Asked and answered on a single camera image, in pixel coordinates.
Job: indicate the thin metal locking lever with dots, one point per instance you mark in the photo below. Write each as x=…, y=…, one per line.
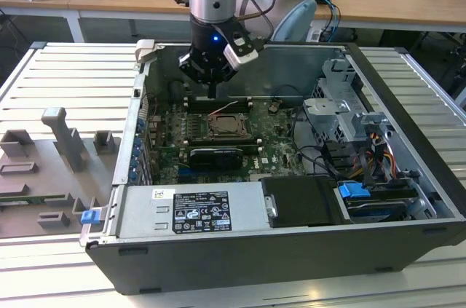
x=223, y=108

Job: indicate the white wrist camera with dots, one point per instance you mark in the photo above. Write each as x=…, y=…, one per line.
x=238, y=57

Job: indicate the CPU socket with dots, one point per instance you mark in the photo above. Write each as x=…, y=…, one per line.
x=229, y=137

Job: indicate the green RAM stick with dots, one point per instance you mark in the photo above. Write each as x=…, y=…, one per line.
x=22, y=200

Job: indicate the round coin cell battery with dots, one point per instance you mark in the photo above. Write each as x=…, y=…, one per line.
x=275, y=106

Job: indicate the silver square CPU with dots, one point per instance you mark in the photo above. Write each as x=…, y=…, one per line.
x=228, y=125

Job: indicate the green motherboard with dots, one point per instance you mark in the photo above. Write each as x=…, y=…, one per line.
x=280, y=155

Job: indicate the black and grey PC case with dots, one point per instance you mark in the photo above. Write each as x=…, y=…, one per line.
x=255, y=268

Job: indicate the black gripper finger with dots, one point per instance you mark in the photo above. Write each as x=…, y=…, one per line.
x=193, y=67
x=227, y=72

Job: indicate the black rating label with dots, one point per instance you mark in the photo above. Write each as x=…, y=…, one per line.
x=200, y=213

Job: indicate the black plastic shroud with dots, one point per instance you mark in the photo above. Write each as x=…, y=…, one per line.
x=302, y=198

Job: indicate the grey case latch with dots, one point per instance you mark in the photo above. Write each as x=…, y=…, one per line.
x=143, y=51

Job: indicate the black graphics card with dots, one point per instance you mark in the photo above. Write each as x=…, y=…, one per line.
x=215, y=158

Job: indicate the grey power supply unit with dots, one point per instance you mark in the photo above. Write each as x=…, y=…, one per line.
x=145, y=213

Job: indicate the blue plastic latch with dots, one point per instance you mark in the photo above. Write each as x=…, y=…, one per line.
x=90, y=217

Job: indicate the hard disk in blue carrier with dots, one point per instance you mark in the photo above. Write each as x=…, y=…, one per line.
x=351, y=189

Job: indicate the silver metal drive cage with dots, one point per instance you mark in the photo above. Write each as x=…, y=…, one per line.
x=327, y=118

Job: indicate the grey parts rack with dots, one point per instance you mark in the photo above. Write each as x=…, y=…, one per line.
x=54, y=177

